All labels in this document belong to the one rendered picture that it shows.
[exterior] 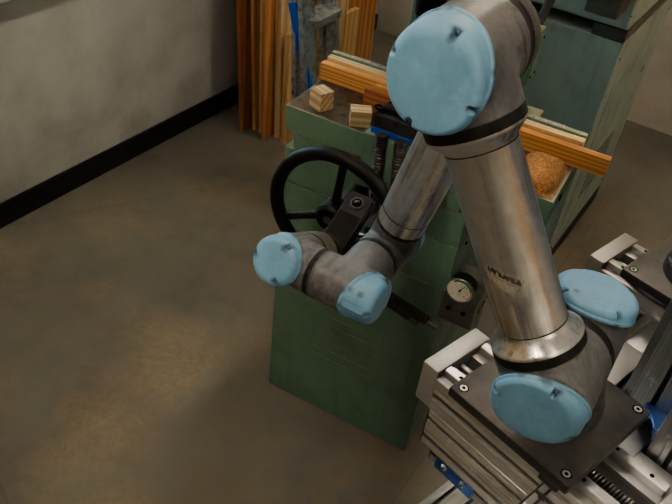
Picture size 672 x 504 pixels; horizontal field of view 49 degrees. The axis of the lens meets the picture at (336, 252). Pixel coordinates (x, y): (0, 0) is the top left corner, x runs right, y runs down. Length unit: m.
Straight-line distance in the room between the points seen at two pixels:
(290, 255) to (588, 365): 0.42
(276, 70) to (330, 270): 2.16
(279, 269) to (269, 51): 2.12
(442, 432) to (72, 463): 1.08
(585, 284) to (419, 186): 0.26
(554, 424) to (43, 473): 1.44
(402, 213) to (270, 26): 2.08
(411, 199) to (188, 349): 1.36
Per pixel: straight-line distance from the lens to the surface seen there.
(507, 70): 0.80
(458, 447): 1.31
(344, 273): 1.04
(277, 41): 3.10
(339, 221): 1.23
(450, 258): 1.63
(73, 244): 2.71
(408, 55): 0.78
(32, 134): 2.77
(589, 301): 1.03
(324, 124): 1.61
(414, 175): 1.03
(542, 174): 1.50
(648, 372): 1.33
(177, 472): 2.03
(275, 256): 1.06
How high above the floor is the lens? 1.67
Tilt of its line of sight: 39 degrees down
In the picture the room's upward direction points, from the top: 8 degrees clockwise
